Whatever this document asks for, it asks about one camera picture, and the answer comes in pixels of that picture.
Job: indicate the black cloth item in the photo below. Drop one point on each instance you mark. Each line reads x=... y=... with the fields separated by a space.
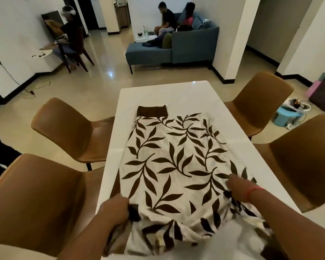
x=0 y=157

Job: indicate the person's right fingers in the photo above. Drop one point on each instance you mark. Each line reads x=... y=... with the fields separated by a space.
x=230 y=182

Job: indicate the person's right hand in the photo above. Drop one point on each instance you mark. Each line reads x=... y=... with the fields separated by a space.
x=239 y=188

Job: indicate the white brown leaf print garment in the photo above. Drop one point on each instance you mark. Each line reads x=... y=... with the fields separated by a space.
x=176 y=170

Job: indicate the light blue plastic stool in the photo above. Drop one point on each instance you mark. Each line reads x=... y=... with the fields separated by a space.
x=285 y=116

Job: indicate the blue corner sofa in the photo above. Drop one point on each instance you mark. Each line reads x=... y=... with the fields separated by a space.
x=189 y=44

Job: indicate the pink plastic item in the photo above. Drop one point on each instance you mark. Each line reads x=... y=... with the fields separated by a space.
x=313 y=89

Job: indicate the person's left hand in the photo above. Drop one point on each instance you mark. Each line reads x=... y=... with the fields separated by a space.
x=112 y=209

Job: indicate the person's left fingers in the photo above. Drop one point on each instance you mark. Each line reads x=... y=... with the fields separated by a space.
x=126 y=209

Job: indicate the white low table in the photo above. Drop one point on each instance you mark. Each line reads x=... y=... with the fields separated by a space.
x=140 y=37

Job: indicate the olive green cushion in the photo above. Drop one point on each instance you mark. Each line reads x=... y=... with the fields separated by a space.
x=167 y=40

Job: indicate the person's left forearm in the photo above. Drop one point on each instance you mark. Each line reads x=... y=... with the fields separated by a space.
x=89 y=238

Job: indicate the person's right forearm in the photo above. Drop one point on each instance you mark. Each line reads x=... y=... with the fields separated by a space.
x=289 y=222

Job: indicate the brown moulded chair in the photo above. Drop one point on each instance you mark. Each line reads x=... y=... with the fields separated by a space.
x=35 y=203
x=260 y=100
x=67 y=129
x=306 y=159

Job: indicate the open laptop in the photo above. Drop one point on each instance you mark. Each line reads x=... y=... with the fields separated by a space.
x=149 y=31

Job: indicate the dark wooden chair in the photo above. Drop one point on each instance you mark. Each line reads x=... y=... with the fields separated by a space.
x=80 y=45

